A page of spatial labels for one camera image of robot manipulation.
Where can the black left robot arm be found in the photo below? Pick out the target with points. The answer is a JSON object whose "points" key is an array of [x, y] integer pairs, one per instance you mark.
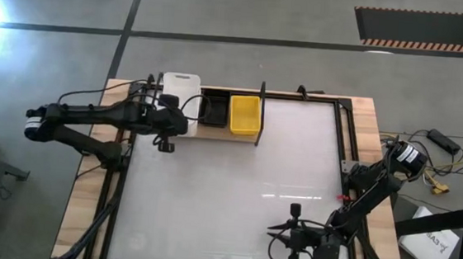
{"points": [[92, 114]]}

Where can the grey metal mounting plate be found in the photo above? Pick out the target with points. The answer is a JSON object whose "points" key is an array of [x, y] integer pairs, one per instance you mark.
{"points": [[345, 167]]}

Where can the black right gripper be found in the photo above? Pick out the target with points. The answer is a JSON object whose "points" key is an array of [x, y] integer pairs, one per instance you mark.
{"points": [[301, 240]]}

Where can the black power adapter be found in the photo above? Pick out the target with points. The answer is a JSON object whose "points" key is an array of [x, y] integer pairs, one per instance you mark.
{"points": [[443, 141]]}

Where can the white paper sheet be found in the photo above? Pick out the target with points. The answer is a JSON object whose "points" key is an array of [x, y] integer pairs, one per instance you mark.
{"points": [[425, 248]]}

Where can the black slotted plastic basket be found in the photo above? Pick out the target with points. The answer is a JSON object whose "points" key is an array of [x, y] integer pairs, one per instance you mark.
{"points": [[216, 113]]}

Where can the small red clip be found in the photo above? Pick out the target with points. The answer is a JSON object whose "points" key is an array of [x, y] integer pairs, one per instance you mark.
{"points": [[344, 198]]}

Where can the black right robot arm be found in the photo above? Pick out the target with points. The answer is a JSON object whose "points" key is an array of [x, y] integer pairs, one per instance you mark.
{"points": [[370, 186]]}

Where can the black aluminium table frame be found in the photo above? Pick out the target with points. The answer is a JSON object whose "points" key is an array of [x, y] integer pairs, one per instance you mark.
{"points": [[292, 97]]}

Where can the black desk beam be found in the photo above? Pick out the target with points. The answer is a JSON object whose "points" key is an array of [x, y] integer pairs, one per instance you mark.
{"points": [[435, 222]]}

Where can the black hazard striped floor mat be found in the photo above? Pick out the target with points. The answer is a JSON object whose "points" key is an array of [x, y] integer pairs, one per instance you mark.
{"points": [[430, 29]]}

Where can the wooden shelf with black frame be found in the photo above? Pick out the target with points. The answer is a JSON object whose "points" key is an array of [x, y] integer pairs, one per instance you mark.
{"points": [[214, 133]]}

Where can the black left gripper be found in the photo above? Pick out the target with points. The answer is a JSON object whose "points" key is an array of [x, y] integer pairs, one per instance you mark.
{"points": [[166, 122]]}

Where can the yellow slotted plastic basket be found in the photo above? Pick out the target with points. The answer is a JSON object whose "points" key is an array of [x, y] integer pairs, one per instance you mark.
{"points": [[244, 116]]}

